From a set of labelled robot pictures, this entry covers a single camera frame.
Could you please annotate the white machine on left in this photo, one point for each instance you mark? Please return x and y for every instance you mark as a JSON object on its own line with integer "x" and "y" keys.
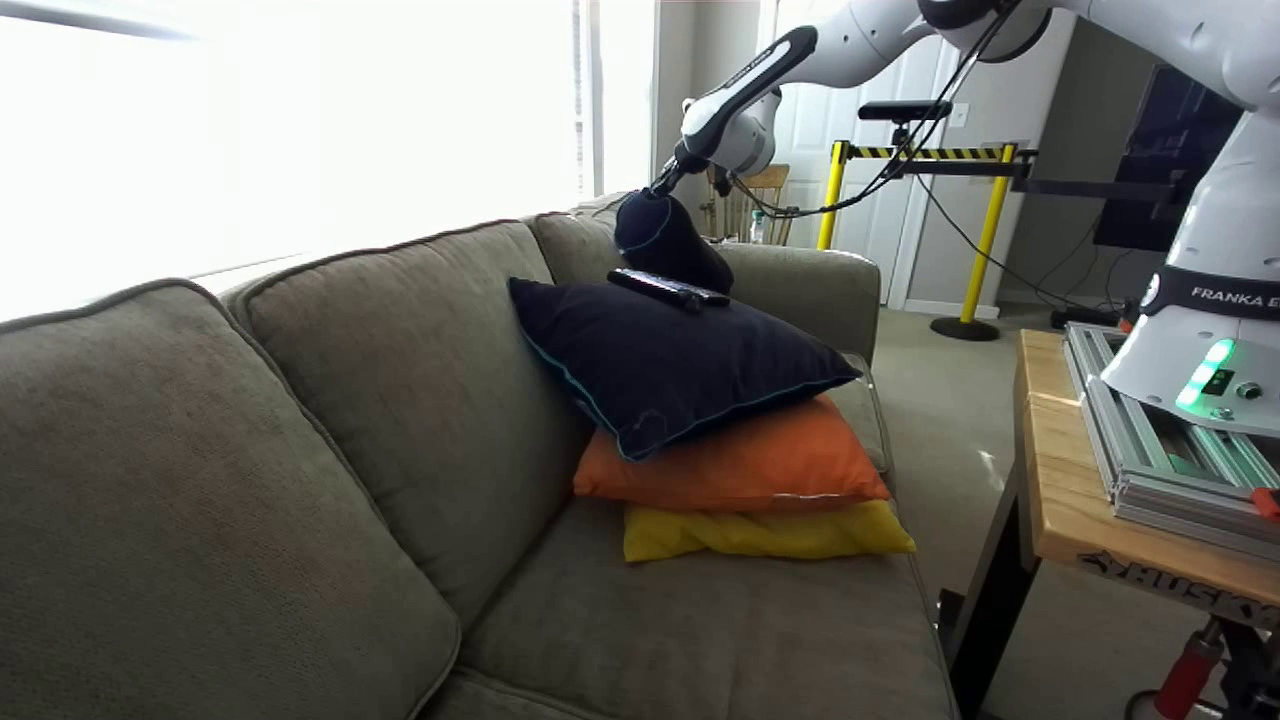
{"x": 1163, "y": 465}

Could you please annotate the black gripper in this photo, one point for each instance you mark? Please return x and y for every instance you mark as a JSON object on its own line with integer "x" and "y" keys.
{"x": 683, "y": 164}

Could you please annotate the wooden table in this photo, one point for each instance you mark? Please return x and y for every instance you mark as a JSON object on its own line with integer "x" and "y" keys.
{"x": 1066, "y": 495}

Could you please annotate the black camera on stand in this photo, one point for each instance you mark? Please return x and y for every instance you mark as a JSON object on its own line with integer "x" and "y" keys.
{"x": 906, "y": 109}

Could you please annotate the orange square pillow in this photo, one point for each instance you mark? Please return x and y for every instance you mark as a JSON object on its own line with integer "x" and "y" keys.
{"x": 745, "y": 463}

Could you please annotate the dark flat screen panel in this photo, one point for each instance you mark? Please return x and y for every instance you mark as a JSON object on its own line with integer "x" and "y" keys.
{"x": 1163, "y": 174}

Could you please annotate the grey fabric sofa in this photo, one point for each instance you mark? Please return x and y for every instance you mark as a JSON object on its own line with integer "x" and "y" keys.
{"x": 265, "y": 506}

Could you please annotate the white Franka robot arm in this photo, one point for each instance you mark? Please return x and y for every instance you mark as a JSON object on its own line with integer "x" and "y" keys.
{"x": 1215, "y": 201}

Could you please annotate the yellow black barrier stand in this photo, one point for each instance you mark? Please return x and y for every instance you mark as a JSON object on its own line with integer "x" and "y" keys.
{"x": 984, "y": 224}

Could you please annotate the red clamp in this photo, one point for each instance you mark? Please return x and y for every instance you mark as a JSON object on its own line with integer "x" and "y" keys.
{"x": 1186, "y": 672}

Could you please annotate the yellow square pillow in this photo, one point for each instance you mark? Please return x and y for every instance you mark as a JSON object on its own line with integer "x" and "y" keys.
{"x": 762, "y": 532}

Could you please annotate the navy square pillow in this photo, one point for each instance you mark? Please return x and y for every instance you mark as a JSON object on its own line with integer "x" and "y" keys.
{"x": 683, "y": 352}

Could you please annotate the black remote control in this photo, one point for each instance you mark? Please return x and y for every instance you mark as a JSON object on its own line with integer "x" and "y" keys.
{"x": 660, "y": 287}

